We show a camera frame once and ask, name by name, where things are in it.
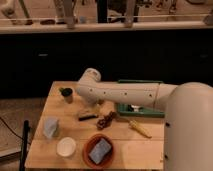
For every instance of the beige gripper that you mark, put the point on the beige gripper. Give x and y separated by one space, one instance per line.
93 106

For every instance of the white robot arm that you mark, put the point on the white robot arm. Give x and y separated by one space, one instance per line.
188 121

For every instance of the white paper cup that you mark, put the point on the white paper cup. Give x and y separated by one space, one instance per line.
66 147

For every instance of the brown grape bunch toy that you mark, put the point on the brown grape bunch toy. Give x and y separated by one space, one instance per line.
105 121

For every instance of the green plastic tray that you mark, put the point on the green plastic tray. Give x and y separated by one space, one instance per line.
127 110

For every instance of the small potted green plant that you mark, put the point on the small potted green plant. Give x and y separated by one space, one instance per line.
67 93

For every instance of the terracotta orange bowl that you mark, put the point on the terracotta orange bowl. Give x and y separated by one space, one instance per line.
89 145

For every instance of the blue sponge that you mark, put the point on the blue sponge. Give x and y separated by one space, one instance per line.
99 151

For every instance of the yellow corn cob toy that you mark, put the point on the yellow corn cob toy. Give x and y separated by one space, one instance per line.
136 126

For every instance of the light blue crumpled cloth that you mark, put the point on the light blue crumpled cloth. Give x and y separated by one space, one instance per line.
50 127

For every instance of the black metal stand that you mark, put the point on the black metal stand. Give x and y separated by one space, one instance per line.
24 143

